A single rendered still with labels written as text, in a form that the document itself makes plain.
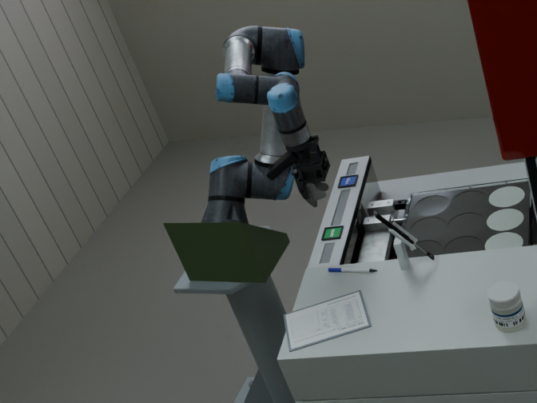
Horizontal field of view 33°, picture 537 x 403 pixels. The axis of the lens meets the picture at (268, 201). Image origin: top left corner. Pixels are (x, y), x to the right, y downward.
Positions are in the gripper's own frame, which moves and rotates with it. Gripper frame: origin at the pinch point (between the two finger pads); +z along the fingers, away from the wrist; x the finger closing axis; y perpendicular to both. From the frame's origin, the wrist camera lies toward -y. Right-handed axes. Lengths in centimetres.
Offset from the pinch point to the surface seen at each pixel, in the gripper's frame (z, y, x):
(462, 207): 20.8, 35.4, 19.1
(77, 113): 51, -194, 195
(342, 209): 15.1, 1.2, 17.5
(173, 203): 111, -155, 184
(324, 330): 13.9, 6.8, -36.2
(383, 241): 22.7, 13.1, 9.7
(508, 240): 21, 49, 1
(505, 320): 10, 51, -41
